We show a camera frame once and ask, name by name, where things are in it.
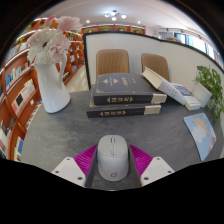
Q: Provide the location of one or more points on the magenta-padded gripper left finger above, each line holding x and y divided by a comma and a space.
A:
68, 170

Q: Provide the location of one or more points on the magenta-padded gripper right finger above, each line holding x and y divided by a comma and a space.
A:
156, 168

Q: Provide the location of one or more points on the white computer mouse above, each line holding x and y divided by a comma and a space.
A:
112, 160

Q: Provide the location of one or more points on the cloud print mouse pad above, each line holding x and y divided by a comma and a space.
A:
200, 135

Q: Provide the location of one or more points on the blue cover book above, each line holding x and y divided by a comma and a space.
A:
190, 98

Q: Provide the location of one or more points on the white ceramic pitcher vase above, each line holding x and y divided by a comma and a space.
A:
51, 90

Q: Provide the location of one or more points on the white thick paperback book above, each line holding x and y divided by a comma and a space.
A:
163, 85

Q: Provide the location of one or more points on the orange wooden bookshelf unit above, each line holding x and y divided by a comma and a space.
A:
16, 90

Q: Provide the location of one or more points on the green potted plant white pot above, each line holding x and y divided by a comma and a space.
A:
208, 80

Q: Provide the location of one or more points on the tan upholstered chair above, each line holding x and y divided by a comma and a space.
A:
156, 65
112, 63

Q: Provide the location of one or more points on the grey window curtains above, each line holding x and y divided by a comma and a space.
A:
196, 41

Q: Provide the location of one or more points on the ceiling lamp with round bulbs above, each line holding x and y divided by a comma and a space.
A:
114, 14

